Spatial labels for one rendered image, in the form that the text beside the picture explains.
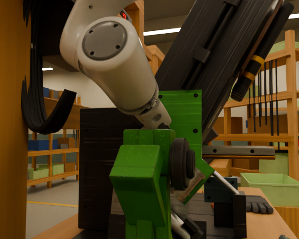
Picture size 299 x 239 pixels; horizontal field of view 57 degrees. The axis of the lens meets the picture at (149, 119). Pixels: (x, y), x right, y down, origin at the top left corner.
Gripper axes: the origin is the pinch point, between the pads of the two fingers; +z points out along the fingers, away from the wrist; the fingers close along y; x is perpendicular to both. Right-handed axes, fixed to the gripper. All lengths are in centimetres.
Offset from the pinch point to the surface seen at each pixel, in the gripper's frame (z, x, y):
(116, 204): 5.8, 19.0, -6.3
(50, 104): 10.4, 17.6, 32.4
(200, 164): 2.5, -1.5, -13.7
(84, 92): 855, 28, 661
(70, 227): 25.2, 38.2, 3.6
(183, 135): 2.6, -3.4, -6.2
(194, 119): 2.4, -7.9, -5.2
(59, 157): 942, 280, 564
